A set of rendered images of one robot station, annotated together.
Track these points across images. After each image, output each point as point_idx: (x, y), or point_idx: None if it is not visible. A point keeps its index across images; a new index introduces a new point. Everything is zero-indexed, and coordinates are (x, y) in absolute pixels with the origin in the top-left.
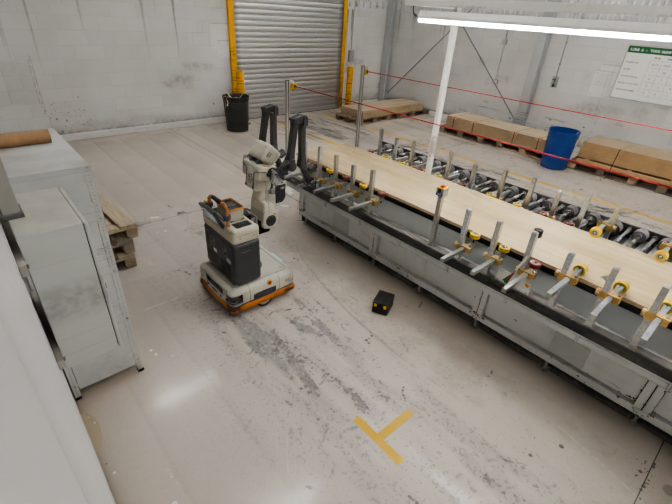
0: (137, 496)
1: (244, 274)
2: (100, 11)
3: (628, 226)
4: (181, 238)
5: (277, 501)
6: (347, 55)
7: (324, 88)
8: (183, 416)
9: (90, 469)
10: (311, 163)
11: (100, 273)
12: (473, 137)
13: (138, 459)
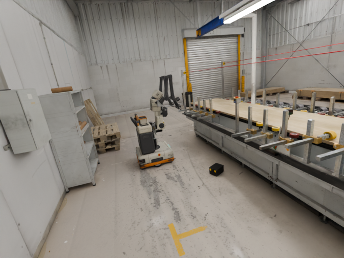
0: (56, 234)
1: (146, 149)
2: (139, 68)
3: None
4: None
5: (105, 255)
6: (241, 71)
7: (230, 87)
8: (95, 206)
9: None
10: (177, 97)
11: (25, 113)
12: None
13: (68, 219)
